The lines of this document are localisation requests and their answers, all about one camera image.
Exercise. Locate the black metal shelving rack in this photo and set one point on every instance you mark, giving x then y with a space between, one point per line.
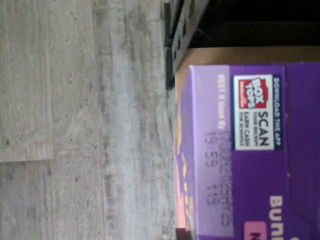
182 32

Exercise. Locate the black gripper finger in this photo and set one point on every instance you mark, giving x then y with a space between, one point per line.
183 235

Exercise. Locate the purple Annie's box pink patch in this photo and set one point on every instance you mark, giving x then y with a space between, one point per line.
250 175

